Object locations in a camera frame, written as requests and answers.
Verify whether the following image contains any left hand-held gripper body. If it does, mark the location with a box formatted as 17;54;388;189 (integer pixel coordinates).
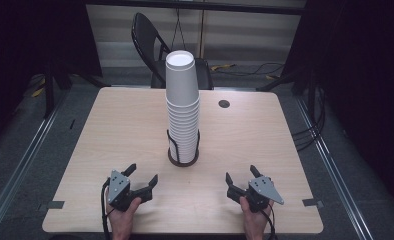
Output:
106;169;143;213

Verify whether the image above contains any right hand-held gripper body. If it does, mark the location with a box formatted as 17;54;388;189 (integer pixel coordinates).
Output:
241;175;285;214

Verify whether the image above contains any black wire cup holder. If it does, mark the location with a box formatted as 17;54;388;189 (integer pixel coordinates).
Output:
166;129;201;168

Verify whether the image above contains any stack of white paper cups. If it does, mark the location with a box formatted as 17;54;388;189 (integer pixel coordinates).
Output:
166;98;201;164

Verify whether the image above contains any person's right hand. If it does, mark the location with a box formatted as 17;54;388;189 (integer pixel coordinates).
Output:
239;195;275;236

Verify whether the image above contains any person's left hand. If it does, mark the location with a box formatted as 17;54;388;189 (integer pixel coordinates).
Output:
105;196;143;236

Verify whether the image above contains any grey tape strip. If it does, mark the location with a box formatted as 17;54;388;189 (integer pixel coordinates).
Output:
301;198;324;208
47;200;66;210

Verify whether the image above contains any black metal stand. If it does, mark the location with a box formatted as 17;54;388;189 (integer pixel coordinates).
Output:
42;64;110;120

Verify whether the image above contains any black folding chair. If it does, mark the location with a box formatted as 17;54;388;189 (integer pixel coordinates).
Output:
131;12;215;90

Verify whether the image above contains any left hand-held gripper cable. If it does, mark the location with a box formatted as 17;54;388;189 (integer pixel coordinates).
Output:
100;178;112;240

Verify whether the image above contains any hand-held gripper cable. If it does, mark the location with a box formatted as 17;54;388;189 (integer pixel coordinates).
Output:
260;204;279;240
100;178;112;240

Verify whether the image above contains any right hand-held gripper cable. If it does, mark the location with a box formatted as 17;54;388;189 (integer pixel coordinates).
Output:
260;204;279;240

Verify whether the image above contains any bundle of black floor cables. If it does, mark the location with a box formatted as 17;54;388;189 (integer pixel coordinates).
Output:
291;84;327;153

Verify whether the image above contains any metal floor rail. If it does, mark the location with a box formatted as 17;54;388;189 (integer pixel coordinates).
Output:
0;87;71;234
293;96;374;240

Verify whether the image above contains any black floor cable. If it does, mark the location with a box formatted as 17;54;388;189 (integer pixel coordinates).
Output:
216;61;286;77

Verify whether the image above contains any yellow floor cable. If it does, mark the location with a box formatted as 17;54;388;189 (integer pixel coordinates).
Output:
210;63;237;72

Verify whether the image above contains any thin black hanging cable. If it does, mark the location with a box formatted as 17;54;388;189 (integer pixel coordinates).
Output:
170;8;187;52

